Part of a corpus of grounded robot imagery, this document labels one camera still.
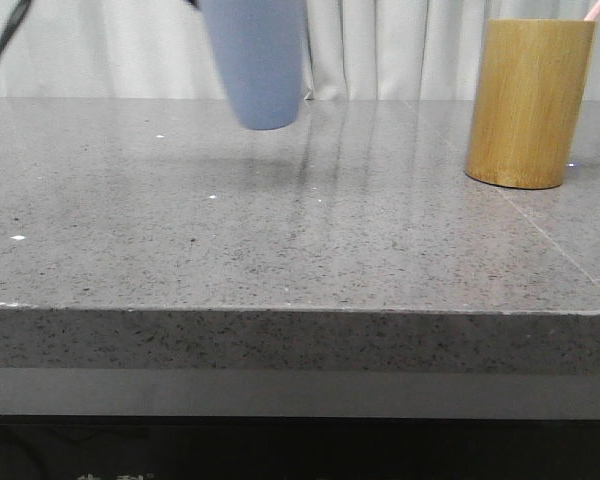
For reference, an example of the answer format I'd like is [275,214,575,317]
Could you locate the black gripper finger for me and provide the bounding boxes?
[0,0,32,59]

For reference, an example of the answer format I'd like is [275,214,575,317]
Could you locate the blue plastic cup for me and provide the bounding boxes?
[197,1,305,130]

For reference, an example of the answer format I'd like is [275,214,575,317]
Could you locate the grey white curtain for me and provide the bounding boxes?
[0,1,591,100]

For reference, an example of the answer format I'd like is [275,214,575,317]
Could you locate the bamboo cylindrical holder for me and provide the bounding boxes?
[465,19,597,190]

